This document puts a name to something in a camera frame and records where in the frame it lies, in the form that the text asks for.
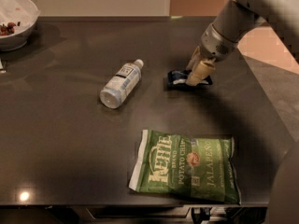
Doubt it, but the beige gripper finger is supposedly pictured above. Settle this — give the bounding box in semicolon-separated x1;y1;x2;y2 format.
186;46;202;70
186;59;215;86

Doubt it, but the dark blue rxbar wrapper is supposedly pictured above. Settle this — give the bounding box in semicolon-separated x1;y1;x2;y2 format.
167;70;213;90

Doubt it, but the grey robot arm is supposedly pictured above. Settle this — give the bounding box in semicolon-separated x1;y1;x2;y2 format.
186;0;299;87

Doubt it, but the clear plastic water bottle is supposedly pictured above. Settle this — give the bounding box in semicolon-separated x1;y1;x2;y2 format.
99;59;144;109

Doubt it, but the green Kettle chips bag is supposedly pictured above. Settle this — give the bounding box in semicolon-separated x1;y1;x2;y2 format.
129;130;241;204

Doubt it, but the white bowl with snacks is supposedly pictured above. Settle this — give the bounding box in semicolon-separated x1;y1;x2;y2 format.
0;0;40;51

